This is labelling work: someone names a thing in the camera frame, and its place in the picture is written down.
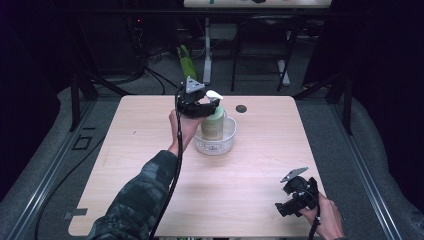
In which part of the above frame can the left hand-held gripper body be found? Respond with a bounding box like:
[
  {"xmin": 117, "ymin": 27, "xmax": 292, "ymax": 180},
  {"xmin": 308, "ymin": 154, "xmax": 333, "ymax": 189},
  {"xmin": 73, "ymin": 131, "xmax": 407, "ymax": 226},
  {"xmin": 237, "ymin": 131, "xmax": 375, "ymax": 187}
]
[{"xmin": 175, "ymin": 75, "xmax": 209, "ymax": 119}]

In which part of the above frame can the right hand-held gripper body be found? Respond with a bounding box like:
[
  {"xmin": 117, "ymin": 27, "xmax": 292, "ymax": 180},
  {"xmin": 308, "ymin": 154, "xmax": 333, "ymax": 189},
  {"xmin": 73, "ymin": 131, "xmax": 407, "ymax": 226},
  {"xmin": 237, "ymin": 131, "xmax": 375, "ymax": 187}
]
[{"xmin": 280, "ymin": 166, "xmax": 321, "ymax": 211}]

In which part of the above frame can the green pump bottle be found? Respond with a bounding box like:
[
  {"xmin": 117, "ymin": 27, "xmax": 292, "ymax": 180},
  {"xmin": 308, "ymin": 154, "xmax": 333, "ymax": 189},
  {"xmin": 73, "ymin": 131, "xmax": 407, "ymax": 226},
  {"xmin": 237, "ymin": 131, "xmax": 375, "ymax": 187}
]
[{"xmin": 200, "ymin": 89, "xmax": 228, "ymax": 142}]

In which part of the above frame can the white perforated plastic basket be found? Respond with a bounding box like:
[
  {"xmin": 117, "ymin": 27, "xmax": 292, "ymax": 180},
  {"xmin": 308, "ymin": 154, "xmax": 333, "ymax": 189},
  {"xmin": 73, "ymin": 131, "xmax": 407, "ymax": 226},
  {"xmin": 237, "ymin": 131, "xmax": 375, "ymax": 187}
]
[{"xmin": 193, "ymin": 115, "xmax": 238, "ymax": 157}]

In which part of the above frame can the person's left hand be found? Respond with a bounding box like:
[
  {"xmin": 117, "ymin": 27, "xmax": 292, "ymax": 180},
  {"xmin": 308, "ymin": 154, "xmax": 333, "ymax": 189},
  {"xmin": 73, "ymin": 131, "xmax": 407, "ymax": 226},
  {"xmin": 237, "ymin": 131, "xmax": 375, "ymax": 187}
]
[{"xmin": 167, "ymin": 109, "xmax": 203, "ymax": 157}]

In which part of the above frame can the person's right hand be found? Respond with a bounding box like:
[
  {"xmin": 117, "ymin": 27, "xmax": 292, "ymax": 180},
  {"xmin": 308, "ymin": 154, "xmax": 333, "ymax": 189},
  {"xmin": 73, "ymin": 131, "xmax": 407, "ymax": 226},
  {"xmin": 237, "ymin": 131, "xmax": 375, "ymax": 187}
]
[{"xmin": 297, "ymin": 192, "xmax": 346, "ymax": 240}]

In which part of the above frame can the green bag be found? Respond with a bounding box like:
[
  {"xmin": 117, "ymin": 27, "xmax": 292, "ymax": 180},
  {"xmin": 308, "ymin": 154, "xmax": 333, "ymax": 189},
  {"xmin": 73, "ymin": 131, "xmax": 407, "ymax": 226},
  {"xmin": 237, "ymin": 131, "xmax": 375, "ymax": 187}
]
[{"xmin": 176, "ymin": 44, "xmax": 199, "ymax": 83}]

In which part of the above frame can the white table leg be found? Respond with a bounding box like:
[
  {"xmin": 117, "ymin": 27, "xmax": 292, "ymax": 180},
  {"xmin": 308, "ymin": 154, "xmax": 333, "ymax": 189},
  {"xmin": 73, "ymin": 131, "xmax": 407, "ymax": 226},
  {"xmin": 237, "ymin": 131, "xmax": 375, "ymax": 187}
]
[
  {"xmin": 275, "ymin": 31, "xmax": 291, "ymax": 88},
  {"xmin": 202, "ymin": 17, "xmax": 214, "ymax": 86}
]

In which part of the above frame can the black metal chair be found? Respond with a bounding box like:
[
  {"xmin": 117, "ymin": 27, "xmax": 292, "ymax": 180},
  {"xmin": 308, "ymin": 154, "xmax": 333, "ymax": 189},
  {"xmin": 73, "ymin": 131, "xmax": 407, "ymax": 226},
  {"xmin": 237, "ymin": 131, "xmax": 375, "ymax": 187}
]
[{"xmin": 230, "ymin": 13, "xmax": 303, "ymax": 93}]

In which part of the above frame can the black metal stand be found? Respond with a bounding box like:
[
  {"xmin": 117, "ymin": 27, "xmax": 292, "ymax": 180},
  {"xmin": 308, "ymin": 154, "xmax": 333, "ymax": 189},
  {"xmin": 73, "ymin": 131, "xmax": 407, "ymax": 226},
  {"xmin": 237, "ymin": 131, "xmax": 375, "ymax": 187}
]
[
  {"xmin": 68, "ymin": 70, "xmax": 133, "ymax": 133},
  {"xmin": 292, "ymin": 70, "xmax": 355, "ymax": 136}
]

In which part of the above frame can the light wooden background table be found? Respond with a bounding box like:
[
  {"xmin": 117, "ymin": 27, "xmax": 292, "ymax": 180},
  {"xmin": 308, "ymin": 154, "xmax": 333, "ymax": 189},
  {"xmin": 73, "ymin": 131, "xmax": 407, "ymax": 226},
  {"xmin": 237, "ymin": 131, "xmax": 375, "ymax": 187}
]
[{"xmin": 183, "ymin": 0, "xmax": 333, "ymax": 9}]

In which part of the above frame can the grey tape strip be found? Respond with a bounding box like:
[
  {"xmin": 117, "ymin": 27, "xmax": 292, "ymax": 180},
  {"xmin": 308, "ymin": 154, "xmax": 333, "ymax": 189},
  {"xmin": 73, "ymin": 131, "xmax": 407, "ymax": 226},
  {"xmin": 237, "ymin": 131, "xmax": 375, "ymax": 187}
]
[{"xmin": 62, "ymin": 207, "xmax": 89, "ymax": 220}]

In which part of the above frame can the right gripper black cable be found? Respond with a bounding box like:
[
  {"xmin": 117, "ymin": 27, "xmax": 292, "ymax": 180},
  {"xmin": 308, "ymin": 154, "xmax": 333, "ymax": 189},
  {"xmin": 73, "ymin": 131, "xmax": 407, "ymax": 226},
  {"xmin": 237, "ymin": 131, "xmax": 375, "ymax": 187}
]
[{"xmin": 301, "ymin": 188, "xmax": 322, "ymax": 240}]

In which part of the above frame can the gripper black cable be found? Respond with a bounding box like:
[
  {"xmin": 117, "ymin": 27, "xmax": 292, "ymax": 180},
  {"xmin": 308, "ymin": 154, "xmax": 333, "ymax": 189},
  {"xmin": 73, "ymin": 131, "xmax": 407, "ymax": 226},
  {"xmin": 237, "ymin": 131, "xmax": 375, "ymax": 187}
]
[
  {"xmin": 301, "ymin": 188, "xmax": 322, "ymax": 240},
  {"xmin": 148, "ymin": 84, "xmax": 188, "ymax": 240}
]

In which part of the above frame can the bundle of black cables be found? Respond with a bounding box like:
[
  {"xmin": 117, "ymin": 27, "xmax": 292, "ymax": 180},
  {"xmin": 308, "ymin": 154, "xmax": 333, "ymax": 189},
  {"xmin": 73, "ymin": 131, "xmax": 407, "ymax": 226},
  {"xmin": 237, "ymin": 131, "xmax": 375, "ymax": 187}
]
[{"xmin": 131, "ymin": 18, "xmax": 188, "ymax": 96}]

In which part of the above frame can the aluminium floor rail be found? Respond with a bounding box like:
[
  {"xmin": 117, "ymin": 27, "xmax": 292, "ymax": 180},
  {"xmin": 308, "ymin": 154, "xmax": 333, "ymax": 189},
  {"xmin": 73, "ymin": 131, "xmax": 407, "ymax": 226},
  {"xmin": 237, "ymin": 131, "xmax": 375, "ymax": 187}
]
[
  {"xmin": 5, "ymin": 99, "xmax": 98, "ymax": 240},
  {"xmin": 328, "ymin": 99, "xmax": 405, "ymax": 240}
]

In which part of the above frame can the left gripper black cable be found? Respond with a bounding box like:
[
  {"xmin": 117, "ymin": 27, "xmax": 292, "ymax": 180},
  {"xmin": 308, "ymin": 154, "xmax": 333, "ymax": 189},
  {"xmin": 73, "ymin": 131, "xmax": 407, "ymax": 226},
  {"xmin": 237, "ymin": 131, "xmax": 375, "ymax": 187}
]
[{"xmin": 148, "ymin": 84, "xmax": 188, "ymax": 240}]

